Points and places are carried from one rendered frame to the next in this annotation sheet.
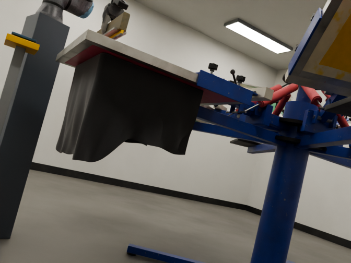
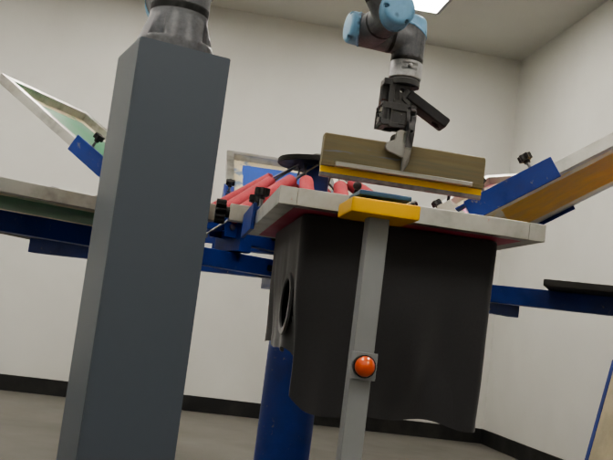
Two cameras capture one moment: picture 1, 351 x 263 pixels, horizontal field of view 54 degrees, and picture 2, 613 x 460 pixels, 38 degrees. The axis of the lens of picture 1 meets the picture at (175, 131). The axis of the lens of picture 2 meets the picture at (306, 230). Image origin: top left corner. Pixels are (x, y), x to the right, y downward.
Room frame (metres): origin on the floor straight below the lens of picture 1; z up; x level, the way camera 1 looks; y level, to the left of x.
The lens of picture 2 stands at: (1.00, 2.34, 0.71)
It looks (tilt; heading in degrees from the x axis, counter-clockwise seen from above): 6 degrees up; 291
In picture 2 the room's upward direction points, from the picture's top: 7 degrees clockwise
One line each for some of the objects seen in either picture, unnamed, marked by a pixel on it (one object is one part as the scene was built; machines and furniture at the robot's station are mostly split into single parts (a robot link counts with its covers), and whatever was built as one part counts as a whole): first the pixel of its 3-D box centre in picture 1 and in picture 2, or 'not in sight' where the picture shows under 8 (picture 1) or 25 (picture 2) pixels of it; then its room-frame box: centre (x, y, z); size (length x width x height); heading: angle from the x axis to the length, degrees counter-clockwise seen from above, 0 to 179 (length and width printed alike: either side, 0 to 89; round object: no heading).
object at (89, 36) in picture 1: (149, 78); (372, 230); (1.63, 0.18, 0.97); 0.79 x 0.58 x 0.04; 119
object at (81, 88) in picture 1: (77, 107); (390, 324); (1.49, 0.44, 0.74); 0.45 x 0.03 x 0.43; 29
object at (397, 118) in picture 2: (115, 7); (398, 106); (1.54, 0.41, 1.23); 0.09 x 0.08 x 0.12; 29
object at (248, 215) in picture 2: not in sight; (255, 222); (1.99, 0.11, 0.98); 0.30 x 0.05 x 0.07; 119
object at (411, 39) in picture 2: not in sight; (408, 40); (1.53, 0.41, 1.39); 0.09 x 0.08 x 0.11; 37
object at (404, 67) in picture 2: not in sight; (405, 72); (1.53, 0.41, 1.31); 0.08 x 0.08 x 0.05
